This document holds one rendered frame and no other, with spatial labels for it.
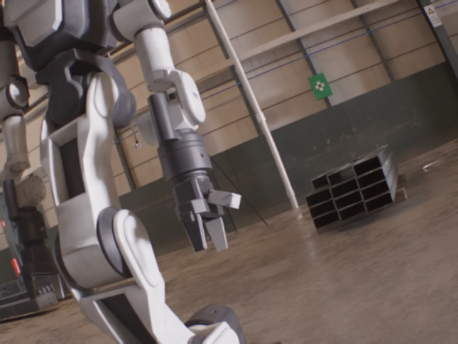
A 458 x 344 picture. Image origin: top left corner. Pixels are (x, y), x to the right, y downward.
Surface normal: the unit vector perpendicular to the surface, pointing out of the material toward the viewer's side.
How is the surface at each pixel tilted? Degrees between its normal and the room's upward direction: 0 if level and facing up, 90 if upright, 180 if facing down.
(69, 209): 79
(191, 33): 90
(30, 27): 90
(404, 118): 90
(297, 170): 90
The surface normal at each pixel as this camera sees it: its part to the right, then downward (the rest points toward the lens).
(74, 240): -0.41, -0.33
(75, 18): 0.47, -0.08
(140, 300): -0.21, 0.23
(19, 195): -0.35, -0.13
